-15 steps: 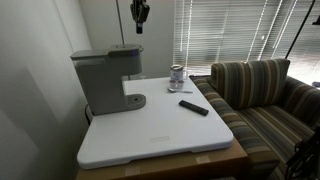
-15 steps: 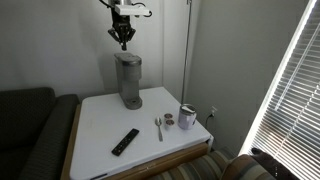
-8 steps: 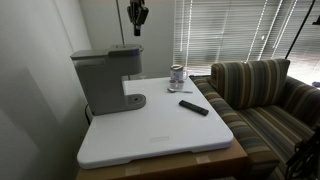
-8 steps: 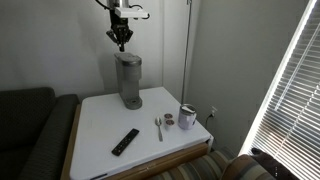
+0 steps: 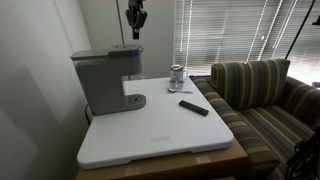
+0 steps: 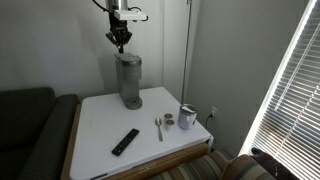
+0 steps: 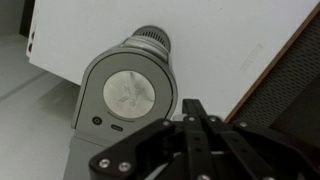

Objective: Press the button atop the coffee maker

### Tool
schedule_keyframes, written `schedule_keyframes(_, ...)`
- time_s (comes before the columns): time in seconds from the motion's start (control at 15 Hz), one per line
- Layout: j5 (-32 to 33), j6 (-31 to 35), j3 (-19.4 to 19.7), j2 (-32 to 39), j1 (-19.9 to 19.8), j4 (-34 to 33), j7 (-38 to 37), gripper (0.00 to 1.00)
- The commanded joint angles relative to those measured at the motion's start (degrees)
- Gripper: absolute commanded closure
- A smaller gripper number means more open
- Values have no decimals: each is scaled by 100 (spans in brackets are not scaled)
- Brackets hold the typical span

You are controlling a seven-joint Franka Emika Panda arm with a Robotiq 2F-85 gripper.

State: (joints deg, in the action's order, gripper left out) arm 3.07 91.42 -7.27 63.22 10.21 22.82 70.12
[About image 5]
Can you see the black remote control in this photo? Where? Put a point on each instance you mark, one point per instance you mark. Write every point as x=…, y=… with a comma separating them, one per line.
x=194, y=108

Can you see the black metal stand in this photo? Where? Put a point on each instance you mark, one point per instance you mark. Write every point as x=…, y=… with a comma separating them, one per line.
x=305, y=156

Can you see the coffee pod capsule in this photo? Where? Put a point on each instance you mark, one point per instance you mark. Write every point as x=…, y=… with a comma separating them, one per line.
x=180, y=84
x=172, y=84

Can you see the metal spoon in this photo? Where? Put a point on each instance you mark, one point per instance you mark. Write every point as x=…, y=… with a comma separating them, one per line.
x=172, y=90

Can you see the black tripod pole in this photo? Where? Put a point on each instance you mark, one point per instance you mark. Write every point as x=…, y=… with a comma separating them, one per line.
x=299, y=30

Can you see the striped cushion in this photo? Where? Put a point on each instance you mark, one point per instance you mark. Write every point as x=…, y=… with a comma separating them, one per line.
x=250, y=83

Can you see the striped sofa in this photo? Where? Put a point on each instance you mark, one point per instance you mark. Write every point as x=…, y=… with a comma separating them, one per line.
x=266, y=130

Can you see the white window blinds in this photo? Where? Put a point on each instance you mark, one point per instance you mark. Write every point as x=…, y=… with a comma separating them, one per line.
x=233, y=30

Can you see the white plastic board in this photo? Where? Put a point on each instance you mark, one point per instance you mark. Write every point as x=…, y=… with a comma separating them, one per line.
x=156, y=130

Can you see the brown wooden table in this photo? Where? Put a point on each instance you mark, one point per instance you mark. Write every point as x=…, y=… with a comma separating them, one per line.
x=173, y=166

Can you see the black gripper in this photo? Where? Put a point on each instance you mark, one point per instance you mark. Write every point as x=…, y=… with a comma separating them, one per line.
x=136, y=6

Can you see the thin metal pole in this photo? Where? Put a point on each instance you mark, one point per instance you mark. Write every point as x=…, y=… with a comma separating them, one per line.
x=120, y=26

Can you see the grey pod coffee maker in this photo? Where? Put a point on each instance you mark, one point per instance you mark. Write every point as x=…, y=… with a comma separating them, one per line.
x=100, y=83

